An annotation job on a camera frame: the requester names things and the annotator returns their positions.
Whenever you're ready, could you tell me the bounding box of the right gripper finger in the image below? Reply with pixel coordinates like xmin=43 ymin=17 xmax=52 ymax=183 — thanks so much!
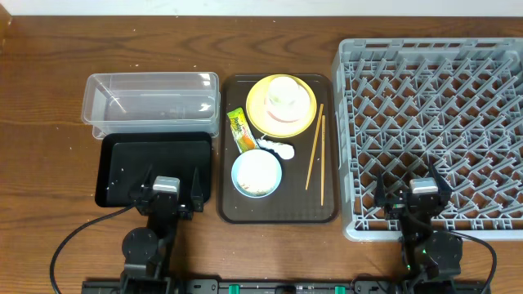
xmin=375 ymin=172 xmax=386 ymax=207
xmin=428 ymin=163 xmax=452 ymax=196

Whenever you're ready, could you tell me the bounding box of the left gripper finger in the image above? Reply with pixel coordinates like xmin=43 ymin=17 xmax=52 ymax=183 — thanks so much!
xmin=129 ymin=165 xmax=153 ymax=194
xmin=190 ymin=167 xmax=203 ymax=200

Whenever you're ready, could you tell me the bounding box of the light blue bowl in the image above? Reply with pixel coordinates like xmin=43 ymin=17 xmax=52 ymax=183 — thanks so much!
xmin=230 ymin=149 xmax=283 ymax=198

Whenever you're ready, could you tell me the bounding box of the green snack wrapper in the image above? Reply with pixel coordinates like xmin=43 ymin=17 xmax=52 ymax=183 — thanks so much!
xmin=227 ymin=108 xmax=259 ymax=154

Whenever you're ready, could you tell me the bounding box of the white tissue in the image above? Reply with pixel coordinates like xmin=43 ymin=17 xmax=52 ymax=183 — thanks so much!
xmin=256 ymin=139 xmax=295 ymax=160

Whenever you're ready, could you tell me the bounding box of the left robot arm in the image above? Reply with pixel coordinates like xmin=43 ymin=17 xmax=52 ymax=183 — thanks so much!
xmin=118 ymin=167 xmax=204 ymax=294

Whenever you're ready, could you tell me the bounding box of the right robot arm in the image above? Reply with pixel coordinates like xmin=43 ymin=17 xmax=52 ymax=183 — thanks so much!
xmin=373 ymin=165 xmax=463 ymax=294

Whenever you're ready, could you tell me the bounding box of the black waste tray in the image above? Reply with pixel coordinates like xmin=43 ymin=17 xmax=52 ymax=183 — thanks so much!
xmin=95 ymin=132 xmax=212 ymax=207

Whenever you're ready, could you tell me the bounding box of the grey dishwasher rack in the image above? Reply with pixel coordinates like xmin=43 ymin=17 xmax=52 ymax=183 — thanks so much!
xmin=332 ymin=38 xmax=522 ymax=242

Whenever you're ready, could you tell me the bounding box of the clear plastic bin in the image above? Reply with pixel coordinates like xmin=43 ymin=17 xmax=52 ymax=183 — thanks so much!
xmin=82 ymin=72 xmax=221 ymax=139

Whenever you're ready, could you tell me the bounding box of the brown serving tray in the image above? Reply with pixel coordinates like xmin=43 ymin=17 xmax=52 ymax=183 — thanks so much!
xmin=217 ymin=73 xmax=340 ymax=224

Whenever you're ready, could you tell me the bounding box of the left wooden chopstick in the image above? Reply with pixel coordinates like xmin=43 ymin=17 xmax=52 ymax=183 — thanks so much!
xmin=305 ymin=104 xmax=324 ymax=190

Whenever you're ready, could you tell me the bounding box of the pink bowl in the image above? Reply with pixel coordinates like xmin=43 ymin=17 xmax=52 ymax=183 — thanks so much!
xmin=265 ymin=85 xmax=310 ymax=123

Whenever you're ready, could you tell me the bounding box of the yellow plate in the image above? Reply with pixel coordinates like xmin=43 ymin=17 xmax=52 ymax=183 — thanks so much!
xmin=245 ymin=74 xmax=318 ymax=138

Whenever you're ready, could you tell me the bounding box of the white cup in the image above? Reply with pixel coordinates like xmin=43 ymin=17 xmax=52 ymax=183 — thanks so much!
xmin=266 ymin=77 xmax=298 ymax=106

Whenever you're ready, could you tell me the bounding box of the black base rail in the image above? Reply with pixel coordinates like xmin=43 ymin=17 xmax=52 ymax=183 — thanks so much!
xmin=80 ymin=278 xmax=491 ymax=294

